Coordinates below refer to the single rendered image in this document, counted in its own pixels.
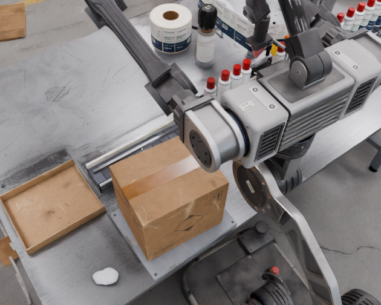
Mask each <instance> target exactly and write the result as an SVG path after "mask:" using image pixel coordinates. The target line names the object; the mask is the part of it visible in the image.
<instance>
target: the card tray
mask: <svg viewBox="0 0 381 305"><path fill-rule="evenodd" d="M0 202H1V203H2V205H3V207H4V209H5V211H6V213H7V215H8V217H9V219H10V221H11V223H12V225H13V227H14V229H15V231H16V233H17V235H18V237H19V239H20V241H21V243H22V245H23V247H24V249H25V251H26V252H27V254H28V255H31V254H33V253H35V252H36V251H38V250H40V249H42V248H43V247H45V246H46V245H48V244H50V243H52V242H53V241H55V240H57V239H58V238H61V237H62V236H64V235H65V234H67V233H69V232H71V231H72V230H74V229H76V228H78V227H79V226H81V225H83V224H84V223H86V222H88V221H90V220H91V219H93V218H95V217H97V216H98V215H100V214H102V213H103V212H105V211H106V209H105V205H102V204H101V202H100V201H99V199H98V198H97V196H96V195H95V193H94V192H93V190H92V189H91V187H90V186H89V184H88V183H87V182H86V180H85V179H84V177H83V175H82V174H81V173H80V171H79V170H78V168H77V166H76V165H75V164H74V160H73V159H71V160H69V161H67V162H65V163H63V164H61V165H59V166H57V167H55V168H53V169H51V170H49V171H47V172H45V173H43V174H41V175H39V176H37V177H35V178H33V179H31V180H29V181H27V182H25V183H23V184H21V185H19V186H17V187H15V188H14V189H12V190H10V191H8V192H6V193H4V194H2V195H0Z"/></svg>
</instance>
